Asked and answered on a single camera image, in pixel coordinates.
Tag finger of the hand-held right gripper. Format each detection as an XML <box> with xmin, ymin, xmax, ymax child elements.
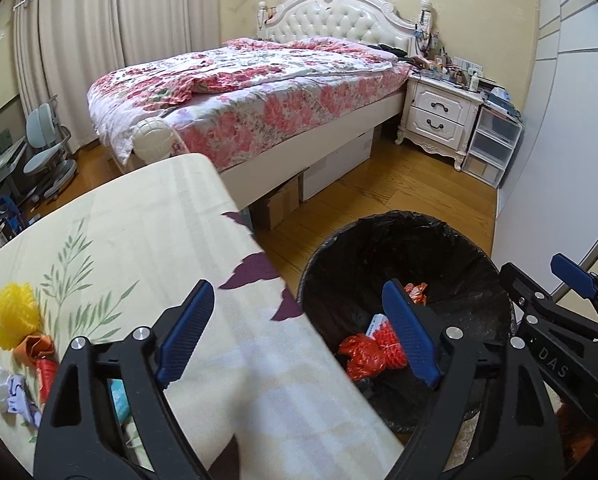
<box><xmin>499</xmin><ymin>262</ymin><xmax>560</xmax><ymax>320</ymax></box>
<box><xmin>550</xmin><ymin>253</ymin><xmax>598</xmax><ymax>328</ymax></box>

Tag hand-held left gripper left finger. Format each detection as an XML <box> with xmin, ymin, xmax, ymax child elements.
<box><xmin>33</xmin><ymin>280</ymin><xmax>215</xmax><ymax>480</ymax></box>

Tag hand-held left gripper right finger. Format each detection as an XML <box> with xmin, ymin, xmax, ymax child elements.
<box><xmin>381</xmin><ymin>280</ymin><xmax>568</xmax><ymax>480</ymax></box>

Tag black trash bin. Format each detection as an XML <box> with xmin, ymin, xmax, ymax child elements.
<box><xmin>296</xmin><ymin>210</ymin><xmax>518</xmax><ymax>436</ymax></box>

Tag teal packet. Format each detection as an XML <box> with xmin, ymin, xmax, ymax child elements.
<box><xmin>108</xmin><ymin>379</ymin><xmax>132</xmax><ymax>424</ymax></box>

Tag red wrapper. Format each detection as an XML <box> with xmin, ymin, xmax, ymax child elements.
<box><xmin>35</xmin><ymin>355</ymin><xmax>60</xmax><ymax>406</ymax></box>

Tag yellow foam fruit net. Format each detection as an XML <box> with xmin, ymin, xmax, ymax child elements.
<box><xmin>0</xmin><ymin>282</ymin><xmax>43</xmax><ymax>351</ymax></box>

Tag white purple paper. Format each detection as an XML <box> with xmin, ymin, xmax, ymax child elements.
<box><xmin>6</xmin><ymin>375</ymin><xmax>43</xmax><ymax>429</ymax></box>

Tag red white packet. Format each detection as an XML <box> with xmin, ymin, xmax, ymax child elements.
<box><xmin>366</xmin><ymin>313</ymin><xmax>393</xmax><ymax>341</ymax></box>

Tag orange shiny wrapper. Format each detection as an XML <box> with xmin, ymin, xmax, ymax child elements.
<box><xmin>404</xmin><ymin>282</ymin><xmax>429</xmax><ymax>306</ymax></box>

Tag red foam fruit net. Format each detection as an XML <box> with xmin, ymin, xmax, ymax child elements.
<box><xmin>338</xmin><ymin>322</ymin><xmax>410</xmax><ymax>382</ymax></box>

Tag leaf print tablecloth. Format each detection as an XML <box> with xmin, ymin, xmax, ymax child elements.
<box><xmin>0</xmin><ymin>152</ymin><xmax>406</xmax><ymax>480</ymax></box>

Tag white sliding wardrobe door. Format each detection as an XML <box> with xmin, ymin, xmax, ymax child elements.
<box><xmin>493</xmin><ymin>0</ymin><xmax>598</xmax><ymax>303</ymax></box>

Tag clear plastic drawer unit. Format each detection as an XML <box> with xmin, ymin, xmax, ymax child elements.
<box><xmin>461</xmin><ymin>105</ymin><xmax>524</xmax><ymax>190</ymax></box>

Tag brown cardboard box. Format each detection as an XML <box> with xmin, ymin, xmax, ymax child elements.
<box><xmin>251</xmin><ymin>175</ymin><xmax>303</xmax><ymax>231</ymax></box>

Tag white cardboard box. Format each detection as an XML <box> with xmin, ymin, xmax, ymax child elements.
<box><xmin>299</xmin><ymin>127</ymin><xmax>378</xmax><ymax>204</ymax></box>

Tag pile of items on drawers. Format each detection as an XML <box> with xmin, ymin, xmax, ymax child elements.
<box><xmin>479</xmin><ymin>79</ymin><xmax>522</xmax><ymax>122</ymax></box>

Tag white two-drawer nightstand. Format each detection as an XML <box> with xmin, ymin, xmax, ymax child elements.
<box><xmin>396</xmin><ymin>72</ymin><xmax>484</xmax><ymax>171</ymax></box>

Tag blue bag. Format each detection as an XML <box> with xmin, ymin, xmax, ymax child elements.
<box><xmin>0</xmin><ymin>197</ymin><xmax>23</xmax><ymax>247</ymax></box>

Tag grey blue desk chair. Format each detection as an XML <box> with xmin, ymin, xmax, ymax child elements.
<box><xmin>23</xmin><ymin>95</ymin><xmax>78</xmax><ymax>202</ymax></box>

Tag clutter of bottles on nightstand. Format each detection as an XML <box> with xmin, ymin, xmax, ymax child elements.
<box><xmin>411</xmin><ymin>10</ymin><xmax>484</xmax><ymax>93</ymax></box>

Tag pink floral quilt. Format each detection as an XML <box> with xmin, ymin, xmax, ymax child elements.
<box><xmin>86</xmin><ymin>37</ymin><xmax>413</xmax><ymax>172</ymax></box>

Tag dark clothing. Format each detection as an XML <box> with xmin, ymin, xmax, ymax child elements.
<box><xmin>369</xmin><ymin>44</ymin><xmax>410</xmax><ymax>59</ymax></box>

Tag beige curtains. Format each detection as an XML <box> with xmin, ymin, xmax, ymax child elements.
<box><xmin>12</xmin><ymin>0</ymin><xmax>221</xmax><ymax>147</ymax></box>

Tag white bed with tufted headboard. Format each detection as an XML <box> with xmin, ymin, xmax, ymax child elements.
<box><xmin>86</xmin><ymin>0</ymin><xmax>421</xmax><ymax>211</ymax></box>

